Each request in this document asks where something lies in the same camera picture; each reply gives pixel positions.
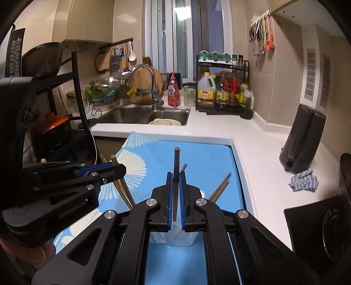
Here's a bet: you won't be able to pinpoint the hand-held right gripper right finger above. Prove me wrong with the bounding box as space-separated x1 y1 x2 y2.
179 173 321 285

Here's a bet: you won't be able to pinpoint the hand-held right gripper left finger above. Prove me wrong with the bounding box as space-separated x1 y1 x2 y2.
31 172 174 285

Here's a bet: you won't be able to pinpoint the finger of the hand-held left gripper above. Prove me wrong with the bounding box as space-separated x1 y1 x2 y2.
31 164 127 199
23 162 113 178

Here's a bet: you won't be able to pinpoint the clear plastic cup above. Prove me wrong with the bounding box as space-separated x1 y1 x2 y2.
116 189 205 247

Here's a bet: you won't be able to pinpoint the black handled utensil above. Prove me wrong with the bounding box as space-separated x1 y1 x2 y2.
173 146 181 222

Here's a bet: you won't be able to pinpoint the person's left hand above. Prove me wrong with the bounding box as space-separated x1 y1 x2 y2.
0 237 57 277

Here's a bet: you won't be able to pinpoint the black pot with orange lid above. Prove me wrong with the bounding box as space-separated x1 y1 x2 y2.
37 112 73 150

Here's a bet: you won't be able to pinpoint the blue bird-print mat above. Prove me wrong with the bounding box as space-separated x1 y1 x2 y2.
52 131 246 285

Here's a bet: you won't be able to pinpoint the steel sink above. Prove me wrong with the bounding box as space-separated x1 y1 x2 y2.
97 107 191 126

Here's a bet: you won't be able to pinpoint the black round pan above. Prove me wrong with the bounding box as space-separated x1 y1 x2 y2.
21 42 64 82

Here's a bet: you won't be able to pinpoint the black shelving rack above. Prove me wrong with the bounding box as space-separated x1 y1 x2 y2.
22 51 95 165

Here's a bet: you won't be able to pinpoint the black appliance panel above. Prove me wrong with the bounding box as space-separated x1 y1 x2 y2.
5 27 26 78

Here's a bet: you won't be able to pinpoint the white plate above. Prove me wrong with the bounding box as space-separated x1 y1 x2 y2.
148 118 181 126

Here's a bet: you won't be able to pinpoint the green plastic colander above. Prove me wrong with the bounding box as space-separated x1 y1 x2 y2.
88 86 117 100

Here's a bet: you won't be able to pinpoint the metal strainer bowl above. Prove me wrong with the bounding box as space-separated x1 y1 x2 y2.
90 77 124 91

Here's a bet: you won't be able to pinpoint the round wooden cutting board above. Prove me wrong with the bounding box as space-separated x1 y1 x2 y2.
130 67 163 105

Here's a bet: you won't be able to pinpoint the red detergent bottle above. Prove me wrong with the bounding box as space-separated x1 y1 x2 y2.
167 72 179 107

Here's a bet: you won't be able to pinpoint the steel kitchen faucet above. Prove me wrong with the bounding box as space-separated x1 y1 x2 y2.
129 64 165 111

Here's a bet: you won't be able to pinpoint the hanging wooden paddle board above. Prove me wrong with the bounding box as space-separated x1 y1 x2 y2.
96 51 111 72

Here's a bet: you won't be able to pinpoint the glass jar with green lid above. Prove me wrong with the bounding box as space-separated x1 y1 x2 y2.
183 85 196 107

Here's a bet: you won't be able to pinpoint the hanging metal grater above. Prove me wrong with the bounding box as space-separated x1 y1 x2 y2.
110 48 121 73

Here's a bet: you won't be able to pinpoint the cooking oil jug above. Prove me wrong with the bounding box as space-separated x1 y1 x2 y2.
197 73 216 107

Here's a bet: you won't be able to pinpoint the red capped sauce bottle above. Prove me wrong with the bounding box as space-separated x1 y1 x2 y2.
216 73 229 108

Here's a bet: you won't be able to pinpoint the dark red sauce bottle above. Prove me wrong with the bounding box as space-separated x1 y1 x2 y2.
229 77 239 107

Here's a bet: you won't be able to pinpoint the blue checked cloth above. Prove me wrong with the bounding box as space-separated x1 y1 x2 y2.
288 168 319 194

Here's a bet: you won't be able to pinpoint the green yellow bottle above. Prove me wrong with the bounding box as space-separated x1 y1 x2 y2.
239 82 249 109

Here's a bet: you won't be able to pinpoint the black gas stove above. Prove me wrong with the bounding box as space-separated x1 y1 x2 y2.
284 196 351 274

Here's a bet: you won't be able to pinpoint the black spice rack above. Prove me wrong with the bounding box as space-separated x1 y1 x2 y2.
195 54 251 112

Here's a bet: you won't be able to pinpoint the window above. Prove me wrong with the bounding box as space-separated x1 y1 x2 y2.
145 0 233 83

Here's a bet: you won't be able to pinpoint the row of spice jars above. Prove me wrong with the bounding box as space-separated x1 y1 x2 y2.
199 51 244 66

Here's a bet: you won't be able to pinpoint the hanging metal scissors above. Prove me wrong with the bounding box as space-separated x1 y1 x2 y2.
249 20 266 57

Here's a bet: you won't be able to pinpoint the hanging orange brush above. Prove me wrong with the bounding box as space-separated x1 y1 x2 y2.
265 16 275 52

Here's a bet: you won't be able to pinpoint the beige range hood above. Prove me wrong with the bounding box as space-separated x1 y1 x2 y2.
273 0 351 36

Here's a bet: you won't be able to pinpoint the white cable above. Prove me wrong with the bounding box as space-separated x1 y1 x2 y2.
90 132 98 163

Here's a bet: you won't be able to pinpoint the white wall vent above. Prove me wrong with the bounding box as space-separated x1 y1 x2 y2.
319 53 332 108
304 49 317 100

